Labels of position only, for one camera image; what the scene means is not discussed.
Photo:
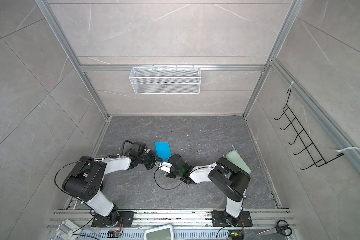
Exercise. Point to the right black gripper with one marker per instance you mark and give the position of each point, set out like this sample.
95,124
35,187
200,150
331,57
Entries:
170,175

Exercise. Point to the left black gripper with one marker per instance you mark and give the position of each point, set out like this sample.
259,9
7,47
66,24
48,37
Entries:
155,159

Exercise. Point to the blue square paper sheet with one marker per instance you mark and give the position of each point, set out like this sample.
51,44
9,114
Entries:
163,151

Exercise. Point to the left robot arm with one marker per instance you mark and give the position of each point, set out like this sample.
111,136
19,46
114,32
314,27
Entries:
86,177

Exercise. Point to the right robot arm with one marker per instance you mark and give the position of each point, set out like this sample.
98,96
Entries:
230,174

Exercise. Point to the white display device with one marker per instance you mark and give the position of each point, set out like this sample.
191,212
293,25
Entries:
165,232

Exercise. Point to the small orange circuit board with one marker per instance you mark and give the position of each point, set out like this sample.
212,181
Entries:
115,234

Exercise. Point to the small green circuit board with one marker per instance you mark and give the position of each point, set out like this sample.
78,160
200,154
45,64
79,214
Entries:
236,235

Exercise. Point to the white clamp device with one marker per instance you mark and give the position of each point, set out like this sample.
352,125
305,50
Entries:
67,230

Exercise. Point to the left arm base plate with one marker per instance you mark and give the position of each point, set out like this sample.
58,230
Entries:
120,219

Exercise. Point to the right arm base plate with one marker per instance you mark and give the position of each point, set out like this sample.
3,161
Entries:
223,219

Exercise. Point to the white wire mesh basket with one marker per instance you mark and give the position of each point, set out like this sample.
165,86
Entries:
165,80

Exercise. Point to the black handled scissors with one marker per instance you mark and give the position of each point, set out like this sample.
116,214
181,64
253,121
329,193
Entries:
282,227

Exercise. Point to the black wire hook rack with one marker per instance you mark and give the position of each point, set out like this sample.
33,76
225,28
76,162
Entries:
301,134

